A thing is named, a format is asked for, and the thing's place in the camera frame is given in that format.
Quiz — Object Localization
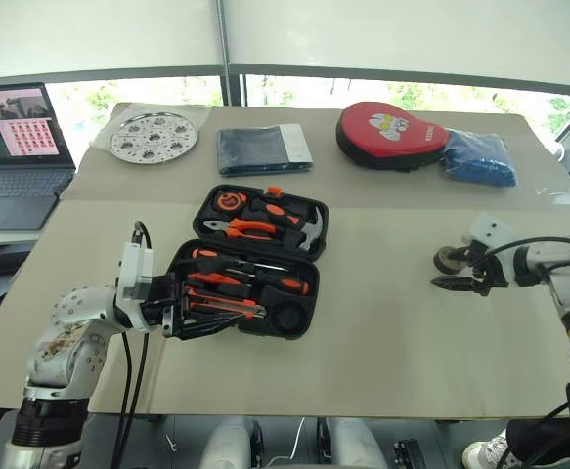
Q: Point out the black tool case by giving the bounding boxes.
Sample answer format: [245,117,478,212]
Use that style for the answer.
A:
[164,184,330,342]

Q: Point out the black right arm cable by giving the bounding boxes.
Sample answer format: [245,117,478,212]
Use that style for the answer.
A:
[474,235,570,276]

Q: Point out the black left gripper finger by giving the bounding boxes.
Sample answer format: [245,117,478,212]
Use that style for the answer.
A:
[181,311,247,329]
[170,320,241,342]

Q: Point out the bagged blue cloth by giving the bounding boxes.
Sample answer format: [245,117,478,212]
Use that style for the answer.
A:
[436,128,519,189]

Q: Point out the stubby black orange screwdriver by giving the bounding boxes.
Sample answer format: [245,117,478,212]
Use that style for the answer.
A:
[257,275,312,300]

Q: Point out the orange black tape measure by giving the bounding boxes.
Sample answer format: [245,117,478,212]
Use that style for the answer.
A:
[214,192,249,213]

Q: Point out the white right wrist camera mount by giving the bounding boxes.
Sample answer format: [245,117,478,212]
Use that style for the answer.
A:
[460,212,513,256]

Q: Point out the packaged dark blue cloth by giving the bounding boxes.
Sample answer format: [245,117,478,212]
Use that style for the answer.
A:
[214,123,315,178]

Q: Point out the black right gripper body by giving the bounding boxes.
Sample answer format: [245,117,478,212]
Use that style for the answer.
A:
[467,243,510,299]

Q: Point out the long orange handled screwdriver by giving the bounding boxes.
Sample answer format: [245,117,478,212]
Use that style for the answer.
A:
[190,247,291,273]

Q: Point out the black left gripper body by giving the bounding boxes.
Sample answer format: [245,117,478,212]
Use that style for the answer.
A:
[141,272,187,340]

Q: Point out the thin white cable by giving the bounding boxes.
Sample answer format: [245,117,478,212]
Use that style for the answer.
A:
[264,415,308,469]

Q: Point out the red heart shaped case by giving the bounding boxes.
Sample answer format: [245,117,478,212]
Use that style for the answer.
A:
[334,101,450,173]

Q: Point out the dark tape roll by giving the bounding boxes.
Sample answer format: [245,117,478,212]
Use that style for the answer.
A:
[433,245,466,277]

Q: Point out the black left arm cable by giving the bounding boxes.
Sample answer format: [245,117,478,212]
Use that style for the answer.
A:
[114,220,153,469]

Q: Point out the open dark laptop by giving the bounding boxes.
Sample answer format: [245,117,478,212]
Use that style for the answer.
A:
[0,81,78,232]

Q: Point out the orange handled pliers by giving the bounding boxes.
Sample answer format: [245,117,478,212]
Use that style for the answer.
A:
[201,217,279,243]

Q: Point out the grey rounded shape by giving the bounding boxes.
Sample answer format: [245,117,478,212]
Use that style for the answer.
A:
[316,416,389,469]
[204,414,266,469]

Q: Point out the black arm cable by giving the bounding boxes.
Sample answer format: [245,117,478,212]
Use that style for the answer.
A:
[474,235,570,276]
[114,220,153,469]

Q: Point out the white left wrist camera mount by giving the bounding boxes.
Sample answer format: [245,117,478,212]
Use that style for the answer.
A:
[116,240,156,300]

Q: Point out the grey window post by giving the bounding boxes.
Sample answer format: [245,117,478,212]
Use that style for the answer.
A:
[215,0,246,107]

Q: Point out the red voltage tester pen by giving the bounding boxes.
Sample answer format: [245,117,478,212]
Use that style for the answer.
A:
[186,271,255,292]

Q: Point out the perforated round steel plate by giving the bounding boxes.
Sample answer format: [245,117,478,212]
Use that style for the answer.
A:
[110,110,200,166]

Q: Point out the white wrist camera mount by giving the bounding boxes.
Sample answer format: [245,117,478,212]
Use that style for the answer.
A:
[460,212,513,256]
[116,240,156,300]

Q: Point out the black orange claw hammer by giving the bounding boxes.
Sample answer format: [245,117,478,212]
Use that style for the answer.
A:
[244,201,328,253]

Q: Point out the white sneaker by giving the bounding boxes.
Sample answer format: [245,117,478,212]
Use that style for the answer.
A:
[461,429,523,469]

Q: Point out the black orange utility knife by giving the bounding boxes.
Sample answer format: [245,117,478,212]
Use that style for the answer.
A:
[184,288,267,320]

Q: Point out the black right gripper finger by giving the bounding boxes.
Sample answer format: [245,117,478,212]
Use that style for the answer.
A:
[429,275,477,293]
[452,245,478,267]

